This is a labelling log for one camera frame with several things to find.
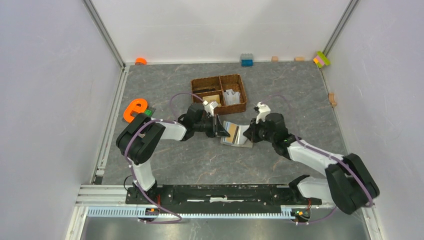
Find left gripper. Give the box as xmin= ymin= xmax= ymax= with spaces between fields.
xmin=193 ymin=113 xmax=230 ymax=138

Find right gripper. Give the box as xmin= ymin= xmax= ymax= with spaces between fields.
xmin=242 ymin=117 xmax=276 ymax=144

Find tan credit card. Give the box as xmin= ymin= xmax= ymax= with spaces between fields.
xmin=228 ymin=123 xmax=239 ymax=144

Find grey card holder wallet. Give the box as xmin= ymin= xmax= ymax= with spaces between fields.
xmin=220 ymin=121 xmax=253 ymax=148

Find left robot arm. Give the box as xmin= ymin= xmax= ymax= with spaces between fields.
xmin=115 ymin=102 xmax=230 ymax=204

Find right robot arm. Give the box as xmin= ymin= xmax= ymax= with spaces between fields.
xmin=243 ymin=113 xmax=380 ymax=215

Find yellow card in basket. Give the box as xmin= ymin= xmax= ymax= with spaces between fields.
xmin=202 ymin=94 xmax=221 ymax=105

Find white cards in basket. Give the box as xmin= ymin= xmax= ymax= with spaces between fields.
xmin=223 ymin=89 xmax=241 ymax=106

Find brown wicker divided basket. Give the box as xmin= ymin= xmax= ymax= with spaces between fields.
xmin=190 ymin=74 xmax=248 ymax=115

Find black item in basket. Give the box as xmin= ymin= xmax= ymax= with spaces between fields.
xmin=192 ymin=87 xmax=216 ymax=94

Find blue grey toy brick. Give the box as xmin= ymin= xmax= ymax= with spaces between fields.
xmin=240 ymin=53 xmax=254 ymax=67

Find green toy block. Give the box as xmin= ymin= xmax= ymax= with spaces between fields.
xmin=144 ymin=109 xmax=155 ymax=117

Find orange plastic tape dispenser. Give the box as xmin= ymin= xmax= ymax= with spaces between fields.
xmin=123 ymin=98 xmax=148 ymax=123

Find wooden arch block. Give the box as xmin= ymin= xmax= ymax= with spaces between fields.
xmin=328 ymin=92 xmax=338 ymax=108

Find flat wooden block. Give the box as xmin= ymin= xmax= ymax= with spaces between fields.
xmin=294 ymin=56 xmax=305 ymax=62

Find multicolour toy brick stack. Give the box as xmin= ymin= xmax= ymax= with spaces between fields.
xmin=313 ymin=51 xmax=331 ymax=69

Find orange round cap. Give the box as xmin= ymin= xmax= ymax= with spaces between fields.
xmin=134 ymin=57 xmax=147 ymax=65

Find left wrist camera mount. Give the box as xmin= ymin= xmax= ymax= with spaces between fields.
xmin=202 ymin=100 xmax=219 ymax=117

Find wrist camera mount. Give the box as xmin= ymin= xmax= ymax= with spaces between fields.
xmin=254 ymin=102 xmax=271 ymax=124
xmin=202 ymin=100 xmax=219 ymax=117

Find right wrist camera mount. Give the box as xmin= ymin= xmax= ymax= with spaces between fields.
xmin=254 ymin=102 xmax=271 ymax=124

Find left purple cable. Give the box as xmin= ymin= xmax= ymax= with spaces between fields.
xmin=123 ymin=92 xmax=205 ymax=225

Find purple cable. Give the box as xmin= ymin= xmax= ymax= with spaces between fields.
xmin=261 ymin=94 xmax=375 ymax=226
xmin=123 ymin=92 xmax=205 ymax=225

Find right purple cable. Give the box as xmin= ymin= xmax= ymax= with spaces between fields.
xmin=261 ymin=94 xmax=375 ymax=226

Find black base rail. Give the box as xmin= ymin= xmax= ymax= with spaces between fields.
xmin=147 ymin=184 xmax=322 ymax=215

